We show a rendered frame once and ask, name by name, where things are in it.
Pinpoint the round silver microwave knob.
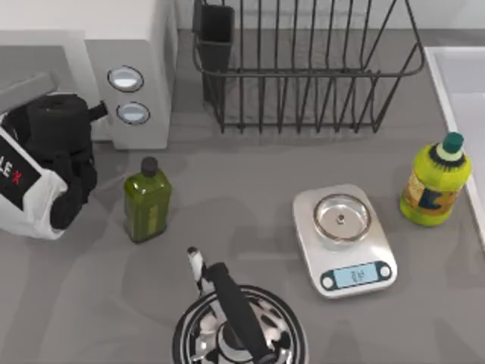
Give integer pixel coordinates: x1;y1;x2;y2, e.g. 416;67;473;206
115;101;151;125
107;64;145;93

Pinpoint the grey microwave door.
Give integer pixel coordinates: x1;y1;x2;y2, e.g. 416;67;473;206
0;45;90;115

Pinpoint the pale microwave oven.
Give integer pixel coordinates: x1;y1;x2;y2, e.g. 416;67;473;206
0;29;176;151

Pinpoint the dark green glass bottle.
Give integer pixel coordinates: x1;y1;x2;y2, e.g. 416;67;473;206
124;155;173;245

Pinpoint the dark cutlery holder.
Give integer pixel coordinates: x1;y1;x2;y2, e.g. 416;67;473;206
192;0;236;104

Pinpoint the white kitchen scale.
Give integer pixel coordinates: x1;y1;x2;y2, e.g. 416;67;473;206
291;183;399;301

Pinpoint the yellow-green plastic bottle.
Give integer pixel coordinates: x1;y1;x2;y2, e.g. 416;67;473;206
399;131;473;228

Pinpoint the white sink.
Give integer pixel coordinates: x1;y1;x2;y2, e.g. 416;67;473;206
424;45;485;256

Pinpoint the dark wire dish rack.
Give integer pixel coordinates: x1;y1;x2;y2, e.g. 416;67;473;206
192;0;426;135

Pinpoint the chrome kettle with black handle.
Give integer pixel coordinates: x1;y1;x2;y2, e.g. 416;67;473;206
171;246;310;364

